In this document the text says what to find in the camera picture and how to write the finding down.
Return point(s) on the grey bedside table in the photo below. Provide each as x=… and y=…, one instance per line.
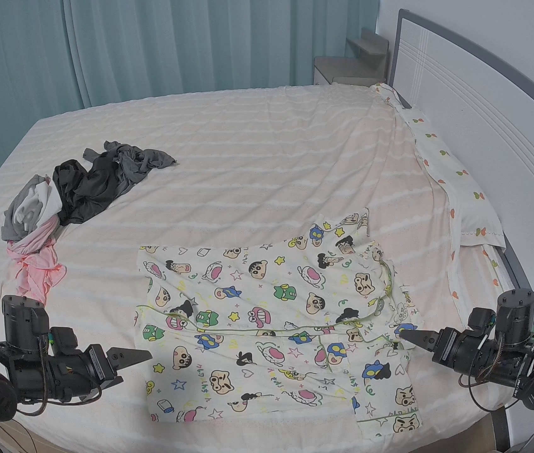
x=347, y=71

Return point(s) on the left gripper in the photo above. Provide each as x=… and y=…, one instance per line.
x=83, y=373

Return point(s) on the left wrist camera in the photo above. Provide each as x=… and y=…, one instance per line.
x=65, y=340

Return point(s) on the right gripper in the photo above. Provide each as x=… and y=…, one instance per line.
x=455, y=347

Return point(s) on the white garment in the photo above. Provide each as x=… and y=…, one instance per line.
x=43, y=201

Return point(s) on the white printed pyjama top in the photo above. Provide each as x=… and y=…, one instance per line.
x=271, y=328

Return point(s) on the pink garment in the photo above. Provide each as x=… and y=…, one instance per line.
x=38, y=267

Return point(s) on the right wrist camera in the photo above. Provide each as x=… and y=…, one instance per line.
x=481, y=321

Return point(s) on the black garment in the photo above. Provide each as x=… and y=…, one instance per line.
x=92, y=191

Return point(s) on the blue-green curtain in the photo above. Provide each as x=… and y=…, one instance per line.
x=224, y=31
x=17, y=64

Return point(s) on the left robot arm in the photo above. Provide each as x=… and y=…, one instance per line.
x=24, y=328

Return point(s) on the white printed pillow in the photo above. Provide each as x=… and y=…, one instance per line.
x=460, y=191

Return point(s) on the bed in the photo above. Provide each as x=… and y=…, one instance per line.
x=271, y=158

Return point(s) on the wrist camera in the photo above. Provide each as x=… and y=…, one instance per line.
x=481, y=321
x=65, y=340

